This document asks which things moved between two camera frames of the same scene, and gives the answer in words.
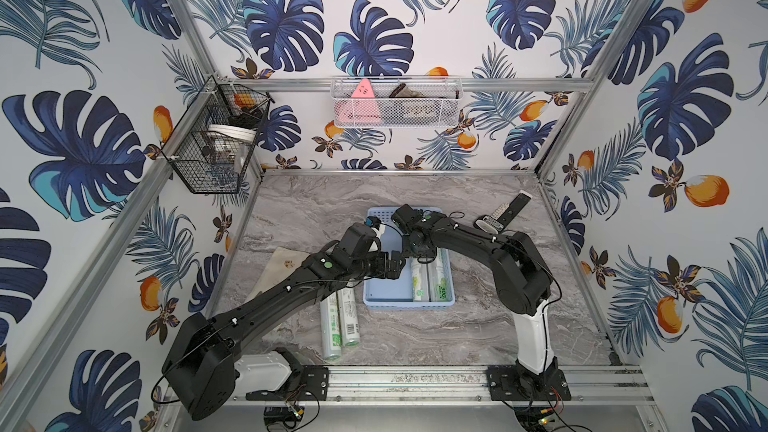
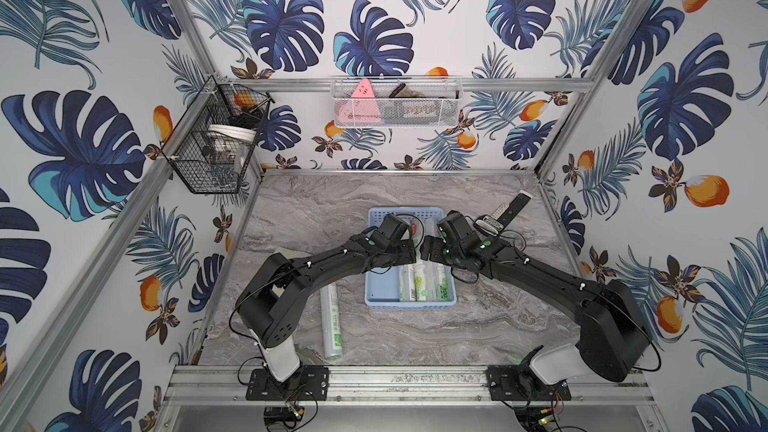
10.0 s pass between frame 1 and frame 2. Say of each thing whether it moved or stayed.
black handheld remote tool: stayed
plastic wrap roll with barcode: moved
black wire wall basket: stayed
